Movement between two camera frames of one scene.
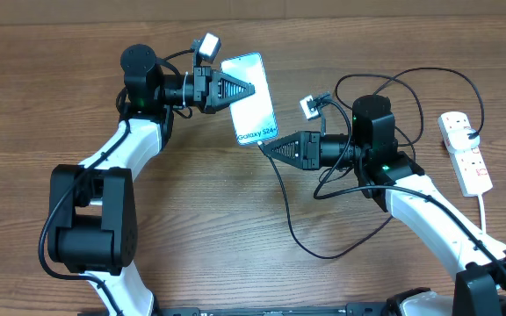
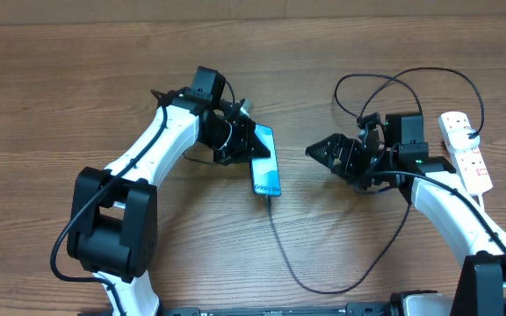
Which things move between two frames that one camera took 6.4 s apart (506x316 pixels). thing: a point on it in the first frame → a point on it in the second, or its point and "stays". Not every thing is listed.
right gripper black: (307, 149) → (350, 148)
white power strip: (470, 167) stays
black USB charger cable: (374, 233) → (409, 199)
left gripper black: (205, 75) → (246, 141)
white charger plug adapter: (459, 141) stays
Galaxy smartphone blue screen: (253, 116) → (265, 180)
